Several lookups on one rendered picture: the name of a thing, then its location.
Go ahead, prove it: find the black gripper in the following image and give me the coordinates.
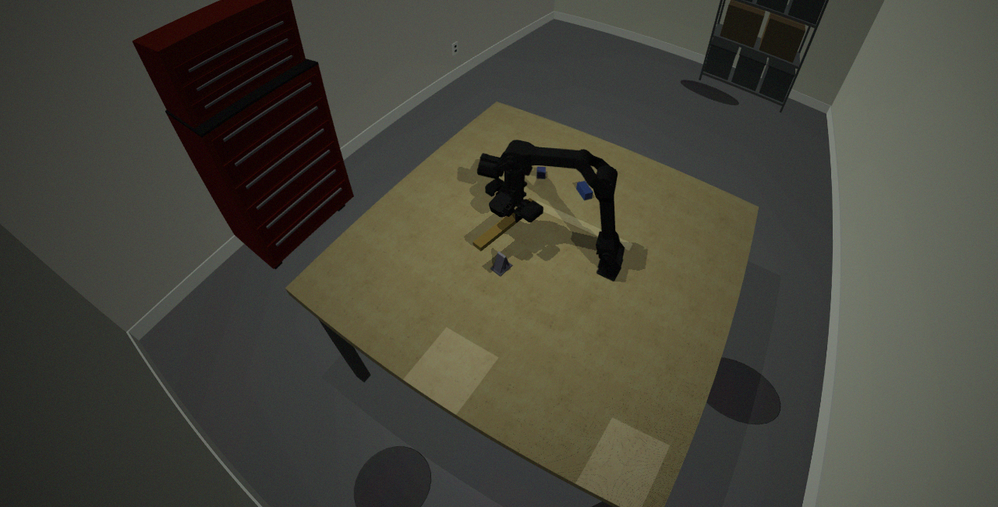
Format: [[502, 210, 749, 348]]
[[485, 178, 543, 222]]

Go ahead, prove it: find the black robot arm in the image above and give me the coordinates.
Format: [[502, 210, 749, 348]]
[[477, 140, 625, 281]]

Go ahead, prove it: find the blue rectangular block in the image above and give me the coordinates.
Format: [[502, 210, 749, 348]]
[[576, 181, 593, 201]]

